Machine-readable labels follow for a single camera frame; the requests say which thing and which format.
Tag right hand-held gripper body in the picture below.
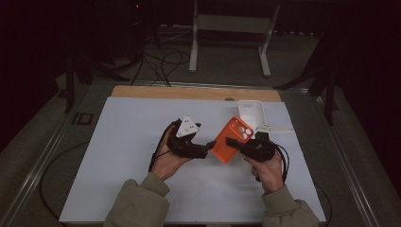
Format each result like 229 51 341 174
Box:
240 123 294 164

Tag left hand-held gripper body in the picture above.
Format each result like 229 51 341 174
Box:
166 115 209 160

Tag orange phone case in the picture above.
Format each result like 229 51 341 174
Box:
210 115 254 165

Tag long white plastic bin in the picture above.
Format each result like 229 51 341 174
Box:
236 99 269 176

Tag person's left hand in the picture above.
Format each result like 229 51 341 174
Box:
150 126 194 182

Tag person's right hand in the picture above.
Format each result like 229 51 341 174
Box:
241 153 286 195

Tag white table mat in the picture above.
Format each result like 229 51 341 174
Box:
59 96 327 224

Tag black tripod stand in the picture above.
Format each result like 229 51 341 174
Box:
272 31 340 127
63 51 131 114

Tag white metal stand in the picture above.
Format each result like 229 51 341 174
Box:
188 0 282 79

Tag dark equipment with red light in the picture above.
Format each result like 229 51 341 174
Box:
125 0 163 62

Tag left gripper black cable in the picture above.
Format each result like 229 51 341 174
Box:
148 120 180 173

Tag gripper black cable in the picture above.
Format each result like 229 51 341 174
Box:
273 142 290 184
148 120 180 173

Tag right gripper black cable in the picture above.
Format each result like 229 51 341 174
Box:
273 142 290 184

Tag tangled black floor cables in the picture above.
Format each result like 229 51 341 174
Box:
131 49 192 88

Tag black floor cable loop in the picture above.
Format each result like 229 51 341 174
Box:
314 183 333 227
39 140 91 221

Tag metal floor rail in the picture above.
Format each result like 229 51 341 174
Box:
0 84 93 227
310 89 381 227

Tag black floor bracket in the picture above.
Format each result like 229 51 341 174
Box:
71 112 95 127

